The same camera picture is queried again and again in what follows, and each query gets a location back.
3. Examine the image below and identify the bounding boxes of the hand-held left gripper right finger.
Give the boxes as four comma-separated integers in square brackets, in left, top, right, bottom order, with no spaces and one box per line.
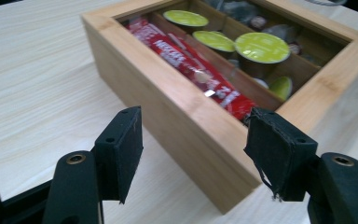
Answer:
[242,106,320,203]

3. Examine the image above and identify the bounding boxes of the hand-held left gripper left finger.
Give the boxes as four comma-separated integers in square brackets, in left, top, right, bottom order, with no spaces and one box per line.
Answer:
[92,105,145,205]

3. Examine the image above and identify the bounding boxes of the wooden box with window lid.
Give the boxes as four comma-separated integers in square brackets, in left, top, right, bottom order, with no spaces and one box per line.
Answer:
[80,0,358,216]

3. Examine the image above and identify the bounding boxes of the green-lidded capsule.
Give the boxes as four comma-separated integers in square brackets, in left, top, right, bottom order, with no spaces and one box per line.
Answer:
[191,30,238,58]
[233,31,292,79]
[268,76,294,102]
[162,9,210,33]

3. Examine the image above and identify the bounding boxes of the bundle of red stick sachets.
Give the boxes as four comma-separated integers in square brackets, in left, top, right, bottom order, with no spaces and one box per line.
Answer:
[126,16,258,121]

